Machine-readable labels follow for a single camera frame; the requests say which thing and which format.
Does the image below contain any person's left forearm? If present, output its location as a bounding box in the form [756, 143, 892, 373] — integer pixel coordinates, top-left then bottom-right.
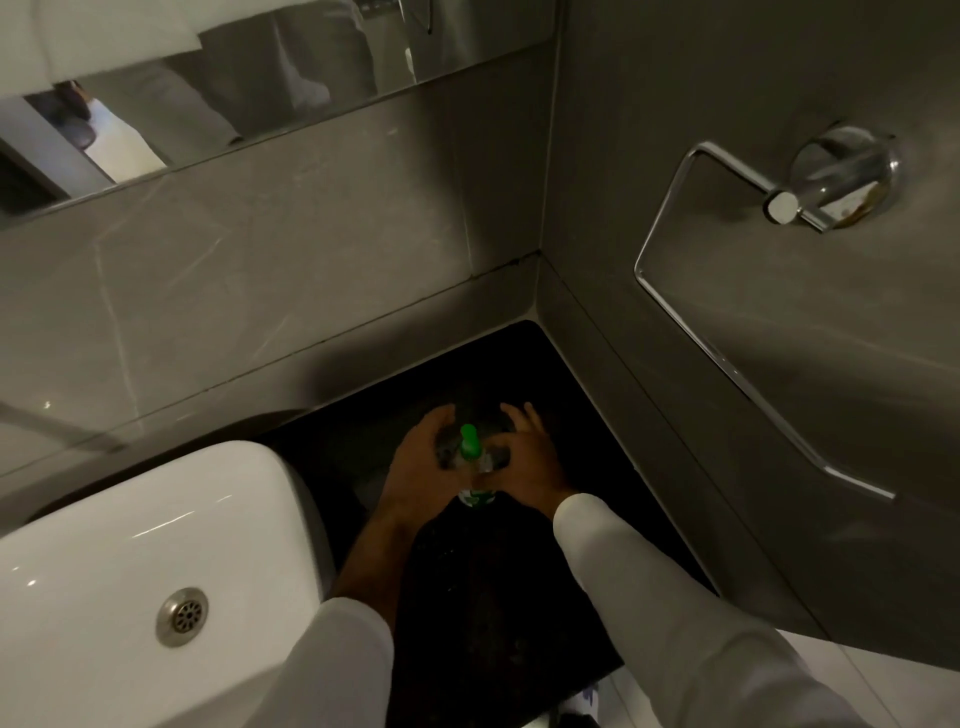
[247, 495, 451, 728]

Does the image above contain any person's right hand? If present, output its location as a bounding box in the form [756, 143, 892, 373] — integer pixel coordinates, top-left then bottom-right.
[489, 401, 579, 520]

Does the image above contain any wall mirror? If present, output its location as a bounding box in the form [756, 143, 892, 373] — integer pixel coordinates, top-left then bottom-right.
[0, 0, 561, 220]

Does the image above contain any chrome towel ring holder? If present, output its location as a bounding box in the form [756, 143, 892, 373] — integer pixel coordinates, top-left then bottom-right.
[633, 123, 902, 502]

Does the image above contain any white ceramic sink basin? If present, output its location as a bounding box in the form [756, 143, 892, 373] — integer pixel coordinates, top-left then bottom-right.
[0, 438, 336, 728]

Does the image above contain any person's right forearm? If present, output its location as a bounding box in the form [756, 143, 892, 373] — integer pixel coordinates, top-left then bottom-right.
[551, 491, 875, 728]

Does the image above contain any metal sink drain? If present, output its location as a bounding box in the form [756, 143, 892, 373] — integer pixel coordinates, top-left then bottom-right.
[155, 587, 211, 650]

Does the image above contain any clear bottle with green cap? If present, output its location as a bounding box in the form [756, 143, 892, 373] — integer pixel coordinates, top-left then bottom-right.
[436, 423, 499, 510]

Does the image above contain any person's left hand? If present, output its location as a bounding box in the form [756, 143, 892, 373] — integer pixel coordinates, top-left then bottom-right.
[378, 405, 463, 531]

